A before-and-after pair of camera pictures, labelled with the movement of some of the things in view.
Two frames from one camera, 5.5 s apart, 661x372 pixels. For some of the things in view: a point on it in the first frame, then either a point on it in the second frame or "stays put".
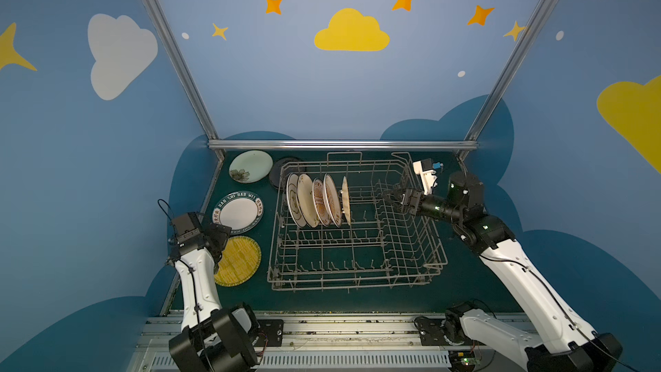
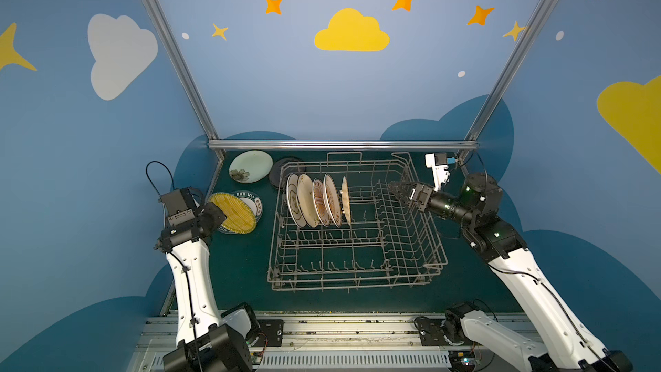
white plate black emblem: (292, 201) stays put
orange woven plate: (346, 201) stays put
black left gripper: (218, 238) -> (211, 219)
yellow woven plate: (240, 263) -> (240, 217)
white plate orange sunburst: (318, 202) stays put
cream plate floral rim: (305, 189) stays put
